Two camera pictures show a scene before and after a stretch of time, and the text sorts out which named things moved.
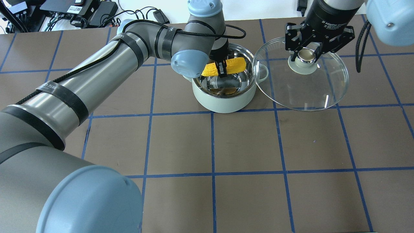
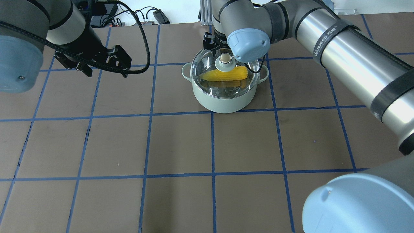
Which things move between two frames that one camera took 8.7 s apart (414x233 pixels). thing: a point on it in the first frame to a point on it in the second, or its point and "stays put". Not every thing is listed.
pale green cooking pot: x=236 y=93 stays put
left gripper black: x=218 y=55 to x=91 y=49
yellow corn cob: x=234 y=65 to x=240 y=72
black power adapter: x=160 y=17 stays put
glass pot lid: x=308 y=84 to x=222 y=76
